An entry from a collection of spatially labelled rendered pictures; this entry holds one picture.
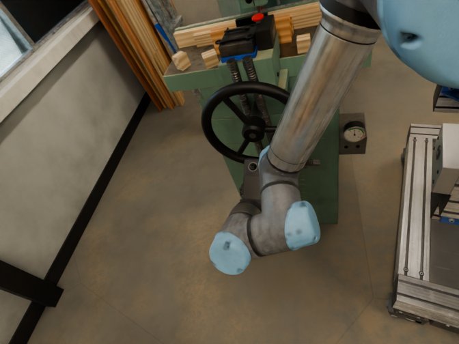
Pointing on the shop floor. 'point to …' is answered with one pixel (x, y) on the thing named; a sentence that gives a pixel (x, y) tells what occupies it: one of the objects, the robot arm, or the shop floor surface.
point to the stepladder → (167, 24)
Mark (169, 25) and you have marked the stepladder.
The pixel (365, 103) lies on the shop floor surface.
